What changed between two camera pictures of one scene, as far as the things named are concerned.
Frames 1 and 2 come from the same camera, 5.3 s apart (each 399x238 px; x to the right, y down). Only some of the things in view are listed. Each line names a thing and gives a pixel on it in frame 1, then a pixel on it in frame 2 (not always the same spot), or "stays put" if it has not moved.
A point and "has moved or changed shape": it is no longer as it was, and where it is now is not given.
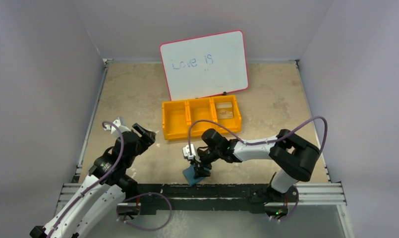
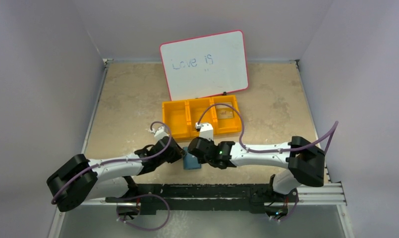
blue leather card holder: (189, 173) has moved or changed shape
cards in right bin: (224, 110) stays put
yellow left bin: (176, 119) stays put
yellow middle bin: (198, 109) stays put
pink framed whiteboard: (205, 65) stays put
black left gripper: (142, 137) -> (176, 150)
